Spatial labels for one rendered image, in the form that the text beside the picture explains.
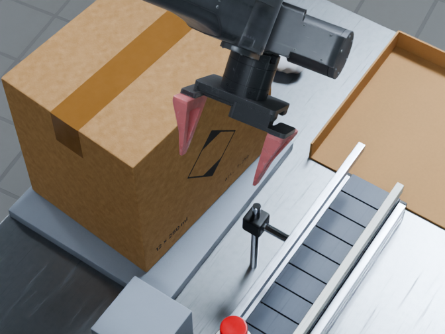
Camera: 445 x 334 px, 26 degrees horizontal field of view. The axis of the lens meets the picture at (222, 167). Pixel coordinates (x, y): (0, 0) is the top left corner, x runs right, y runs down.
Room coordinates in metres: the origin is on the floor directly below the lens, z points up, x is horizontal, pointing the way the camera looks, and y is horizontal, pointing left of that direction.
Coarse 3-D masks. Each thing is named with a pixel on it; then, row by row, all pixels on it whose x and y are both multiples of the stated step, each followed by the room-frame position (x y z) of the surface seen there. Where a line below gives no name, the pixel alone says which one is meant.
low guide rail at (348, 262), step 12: (396, 192) 0.80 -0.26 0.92; (384, 204) 0.78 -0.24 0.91; (384, 216) 0.77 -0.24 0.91; (372, 228) 0.74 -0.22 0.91; (360, 240) 0.72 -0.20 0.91; (348, 252) 0.70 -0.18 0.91; (360, 252) 0.71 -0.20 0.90; (348, 264) 0.68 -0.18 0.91; (336, 276) 0.66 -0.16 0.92; (324, 288) 0.64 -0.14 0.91; (336, 288) 0.65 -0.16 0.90; (324, 300) 0.62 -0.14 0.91; (312, 312) 0.61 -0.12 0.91; (300, 324) 0.59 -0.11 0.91; (312, 324) 0.60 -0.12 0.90
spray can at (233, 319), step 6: (228, 318) 0.51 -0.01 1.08; (234, 318) 0.51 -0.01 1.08; (240, 318) 0.51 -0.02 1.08; (222, 324) 0.50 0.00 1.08; (228, 324) 0.50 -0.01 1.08; (234, 324) 0.50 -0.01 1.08; (240, 324) 0.50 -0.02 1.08; (246, 324) 0.50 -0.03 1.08; (222, 330) 0.50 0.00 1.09; (228, 330) 0.50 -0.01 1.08; (234, 330) 0.50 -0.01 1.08; (240, 330) 0.50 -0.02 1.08; (246, 330) 0.50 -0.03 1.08
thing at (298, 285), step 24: (360, 192) 0.83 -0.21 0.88; (384, 192) 0.83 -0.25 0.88; (336, 216) 0.78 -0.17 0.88; (360, 216) 0.78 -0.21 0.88; (312, 240) 0.74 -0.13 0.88; (336, 240) 0.74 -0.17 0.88; (288, 264) 0.70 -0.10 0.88; (312, 264) 0.70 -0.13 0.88; (336, 264) 0.70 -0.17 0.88; (288, 288) 0.66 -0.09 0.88; (312, 288) 0.66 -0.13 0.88; (264, 312) 0.62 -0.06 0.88; (288, 312) 0.62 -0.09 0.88
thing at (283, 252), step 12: (360, 144) 0.86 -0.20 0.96; (348, 156) 0.84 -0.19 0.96; (348, 168) 0.81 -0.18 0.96; (336, 180) 0.79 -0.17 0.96; (324, 192) 0.77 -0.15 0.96; (324, 204) 0.76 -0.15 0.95; (312, 216) 0.73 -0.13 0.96; (300, 228) 0.71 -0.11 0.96; (288, 240) 0.69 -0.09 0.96; (288, 252) 0.68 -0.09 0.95; (276, 264) 0.65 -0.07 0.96; (264, 276) 0.64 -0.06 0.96; (252, 288) 0.62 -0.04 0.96; (252, 300) 0.60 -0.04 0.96; (240, 312) 0.58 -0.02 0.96
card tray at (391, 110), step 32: (384, 64) 1.13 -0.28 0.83; (416, 64) 1.13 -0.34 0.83; (352, 96) 1.04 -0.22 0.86; (384, 96) 1.06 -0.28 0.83; (416, 96) 1.06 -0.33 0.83; (352, 128) 0.99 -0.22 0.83; (384, 128) 0.99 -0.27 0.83; (416, 128) 0.99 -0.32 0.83; (320, 160) 0.92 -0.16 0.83; (384, 160) 0.92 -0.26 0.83; (416, 160) 0.92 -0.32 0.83; (416, 192) 0.86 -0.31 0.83
